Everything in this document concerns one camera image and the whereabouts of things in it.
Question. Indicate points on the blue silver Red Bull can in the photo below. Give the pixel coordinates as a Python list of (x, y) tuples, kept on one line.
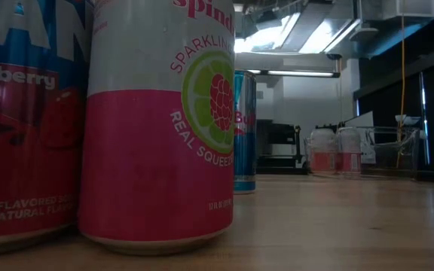
[(245, 158)]

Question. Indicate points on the pink white Spindrift can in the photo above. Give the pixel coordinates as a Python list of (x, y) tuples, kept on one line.
[(145, 150)]

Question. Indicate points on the red white Spindrift can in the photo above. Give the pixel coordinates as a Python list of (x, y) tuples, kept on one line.
[(322, 143), (349, 143)]

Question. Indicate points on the clear plastic bin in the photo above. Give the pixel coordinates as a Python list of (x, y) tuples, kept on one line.
[(386, 158)]

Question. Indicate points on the red Fanta strawberry can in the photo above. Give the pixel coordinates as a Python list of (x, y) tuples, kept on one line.
[(21, 150)]

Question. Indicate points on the black background cabinet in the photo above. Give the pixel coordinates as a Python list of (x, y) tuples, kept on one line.
[(277, 135)]

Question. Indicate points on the long ceiling light strip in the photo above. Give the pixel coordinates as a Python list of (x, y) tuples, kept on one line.
[(300, 73)]

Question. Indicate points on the white board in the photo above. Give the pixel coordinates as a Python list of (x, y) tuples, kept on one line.
[(362, 121)]

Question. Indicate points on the white ceiling device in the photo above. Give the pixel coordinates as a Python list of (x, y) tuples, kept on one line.
[(364, 34)]

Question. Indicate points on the silver rectangular air duct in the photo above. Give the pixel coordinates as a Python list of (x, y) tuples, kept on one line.
[(303, 26)]

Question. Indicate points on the dome ceiling camera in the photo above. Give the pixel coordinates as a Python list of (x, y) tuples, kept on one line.
[(334, 56)]

